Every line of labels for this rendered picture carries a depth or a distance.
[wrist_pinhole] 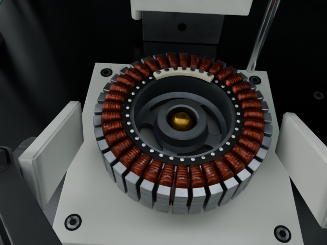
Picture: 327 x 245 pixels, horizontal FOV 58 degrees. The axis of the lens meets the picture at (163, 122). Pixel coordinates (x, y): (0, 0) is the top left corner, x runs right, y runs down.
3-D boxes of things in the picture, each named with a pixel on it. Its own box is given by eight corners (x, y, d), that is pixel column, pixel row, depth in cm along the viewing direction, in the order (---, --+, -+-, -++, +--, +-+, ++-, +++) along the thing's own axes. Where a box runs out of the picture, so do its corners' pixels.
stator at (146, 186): (269, 222, 18) (292, 200, 15) (86, 211, 18) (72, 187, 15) (248, 85, 24) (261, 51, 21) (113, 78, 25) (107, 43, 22)
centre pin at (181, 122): (192, 151, 21) (197, 130, 19) (165, 149, 21) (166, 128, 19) (192, 129, 22) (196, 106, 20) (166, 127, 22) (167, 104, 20)
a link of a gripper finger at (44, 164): (43, 213, 14) (27, 213, 14) (84, 142, 20) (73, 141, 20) (33, 158, 12) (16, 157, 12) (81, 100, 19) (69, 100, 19)
